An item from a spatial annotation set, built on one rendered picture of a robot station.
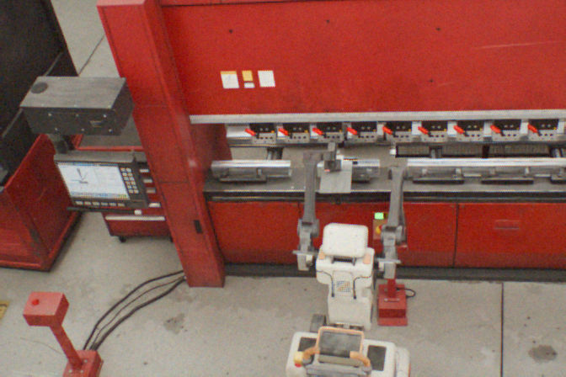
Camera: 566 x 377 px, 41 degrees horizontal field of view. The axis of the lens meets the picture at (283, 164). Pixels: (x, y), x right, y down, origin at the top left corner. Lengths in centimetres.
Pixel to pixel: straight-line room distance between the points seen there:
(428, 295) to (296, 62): 192
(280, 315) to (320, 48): 194
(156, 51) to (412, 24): 132
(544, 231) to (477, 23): 154
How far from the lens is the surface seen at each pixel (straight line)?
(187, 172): 455
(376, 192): 463
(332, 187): 449
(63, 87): 406
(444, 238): 494
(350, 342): 392
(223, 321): 521
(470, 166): 465
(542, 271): 535
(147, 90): 419
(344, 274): 381
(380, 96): 426
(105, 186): 422
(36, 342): 554
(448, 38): 404
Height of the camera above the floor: 419
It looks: 43 degrees down
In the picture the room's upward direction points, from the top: 9 degrees counter-clockwise
